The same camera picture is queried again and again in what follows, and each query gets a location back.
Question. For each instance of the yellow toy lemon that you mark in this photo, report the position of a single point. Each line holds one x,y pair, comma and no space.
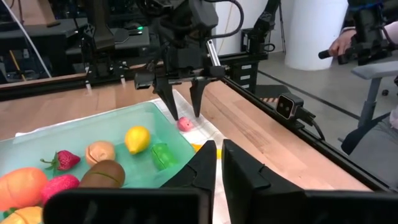
137,139

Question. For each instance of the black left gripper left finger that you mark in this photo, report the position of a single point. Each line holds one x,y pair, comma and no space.
192,177

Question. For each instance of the person's hand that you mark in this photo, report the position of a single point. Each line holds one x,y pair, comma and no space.
342,42

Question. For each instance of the thin white rod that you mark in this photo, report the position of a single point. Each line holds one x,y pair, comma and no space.
28,37

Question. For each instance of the teal translucent plastic container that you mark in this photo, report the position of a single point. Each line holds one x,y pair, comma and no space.
77,130

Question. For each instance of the white checkered cloth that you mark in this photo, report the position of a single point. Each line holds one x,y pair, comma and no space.
199,133

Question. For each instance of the large red toy strawberry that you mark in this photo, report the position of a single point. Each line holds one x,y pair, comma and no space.
57,186

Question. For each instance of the brown toy kiwi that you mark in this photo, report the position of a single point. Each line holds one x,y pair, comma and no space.
104,174

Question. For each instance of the tan toy potato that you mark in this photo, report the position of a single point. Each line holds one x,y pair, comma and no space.
100,152

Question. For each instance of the small strawberry with green leaves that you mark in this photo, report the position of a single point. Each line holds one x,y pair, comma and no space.
65,160

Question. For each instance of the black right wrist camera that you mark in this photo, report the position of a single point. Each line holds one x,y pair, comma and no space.
203,14

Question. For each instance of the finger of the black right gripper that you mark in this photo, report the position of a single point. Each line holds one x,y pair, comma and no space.
166,93
198,93

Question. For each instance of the black drawer cabinet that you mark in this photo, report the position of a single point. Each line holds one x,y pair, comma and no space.
247,76

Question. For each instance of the pink toy peach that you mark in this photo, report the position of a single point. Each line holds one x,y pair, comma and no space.
185,124

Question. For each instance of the white round column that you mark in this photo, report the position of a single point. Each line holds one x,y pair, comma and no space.
314,31

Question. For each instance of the person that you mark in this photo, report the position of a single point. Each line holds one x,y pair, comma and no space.
373,149

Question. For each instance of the grey chair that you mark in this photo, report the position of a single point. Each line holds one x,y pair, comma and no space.
373,70

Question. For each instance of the yellow toy bell pepper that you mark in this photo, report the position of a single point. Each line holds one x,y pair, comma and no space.
21,215

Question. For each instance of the black background robot arm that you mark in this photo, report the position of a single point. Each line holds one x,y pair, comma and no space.
262,28

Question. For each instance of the black handheld control device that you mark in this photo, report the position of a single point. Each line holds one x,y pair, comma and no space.
367,31

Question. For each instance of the black aluminium table frame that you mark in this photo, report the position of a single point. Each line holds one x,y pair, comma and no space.
326,146

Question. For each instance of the orange toy tangerine with leaf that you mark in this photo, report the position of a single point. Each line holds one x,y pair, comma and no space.
20,188

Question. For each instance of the black table-level camera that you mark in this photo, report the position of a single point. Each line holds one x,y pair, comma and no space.
287,105

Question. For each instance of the yellow toy banana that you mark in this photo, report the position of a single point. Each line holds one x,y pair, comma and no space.
195,147

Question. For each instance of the green toy pea pod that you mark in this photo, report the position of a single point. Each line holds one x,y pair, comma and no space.
163,155

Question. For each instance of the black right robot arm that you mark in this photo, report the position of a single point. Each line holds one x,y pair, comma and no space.
174,18

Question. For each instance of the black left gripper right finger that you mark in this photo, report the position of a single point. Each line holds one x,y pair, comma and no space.
248,193

